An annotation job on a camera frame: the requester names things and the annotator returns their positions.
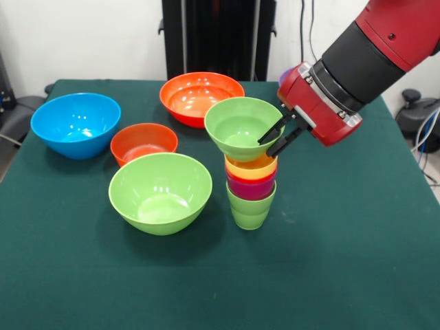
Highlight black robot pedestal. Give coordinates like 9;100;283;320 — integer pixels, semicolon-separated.
157;0;278;82

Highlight purple cup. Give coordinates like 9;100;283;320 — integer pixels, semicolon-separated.
225;174;278;201

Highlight thin black wall cable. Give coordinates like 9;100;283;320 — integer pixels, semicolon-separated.
308;0;319;65

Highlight large purple bowl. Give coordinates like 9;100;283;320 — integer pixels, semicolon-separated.
277;67;294;87

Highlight small orange bowl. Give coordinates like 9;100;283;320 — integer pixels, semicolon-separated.
109;122;179;168

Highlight red cup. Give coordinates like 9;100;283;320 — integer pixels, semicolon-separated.
225;167;278;188

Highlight yellow cup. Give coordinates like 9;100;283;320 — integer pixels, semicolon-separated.
224;153;278;181

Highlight blue and white cables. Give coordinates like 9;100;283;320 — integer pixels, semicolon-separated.
410;109;440;186

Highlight dark green tablecloth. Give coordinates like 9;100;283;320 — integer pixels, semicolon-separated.
0;79;440;330

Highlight large orange bowl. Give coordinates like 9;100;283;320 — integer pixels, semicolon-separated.
159;71;245;129

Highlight black wall cable with plug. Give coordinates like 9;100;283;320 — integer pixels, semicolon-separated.
298;0;307;66

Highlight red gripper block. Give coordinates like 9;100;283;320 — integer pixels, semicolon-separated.
256;60;364;160

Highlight large green bowl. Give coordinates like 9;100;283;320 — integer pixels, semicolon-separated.
108;152;214;237

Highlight blue bowl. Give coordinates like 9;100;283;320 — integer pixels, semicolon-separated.
30;92;122;161

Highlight black machine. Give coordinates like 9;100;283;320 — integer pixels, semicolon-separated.
0;47;17;114

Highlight small green bowl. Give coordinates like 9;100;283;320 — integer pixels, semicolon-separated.
203;96;287;164

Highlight green cup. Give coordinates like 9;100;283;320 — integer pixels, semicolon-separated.
225;181;278;231

